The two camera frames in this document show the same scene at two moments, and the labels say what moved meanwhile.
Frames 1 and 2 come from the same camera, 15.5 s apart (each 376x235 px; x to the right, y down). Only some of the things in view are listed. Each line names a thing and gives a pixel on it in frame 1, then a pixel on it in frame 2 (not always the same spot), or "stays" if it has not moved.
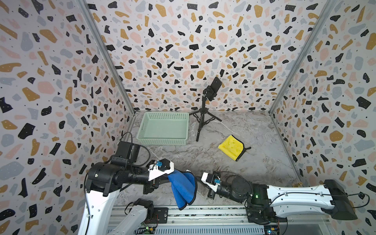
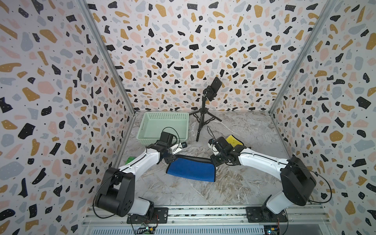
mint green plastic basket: x=164 y=129 stays
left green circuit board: x=144 y=229 stays
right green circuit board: x=271 y=230 stays
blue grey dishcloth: x=184 y=185 → x=192 y=168
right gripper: x=207 y=181 → x=214 y=164
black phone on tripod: x=212 y=90 stays
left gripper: x=150 y=163 → x=172 y=158
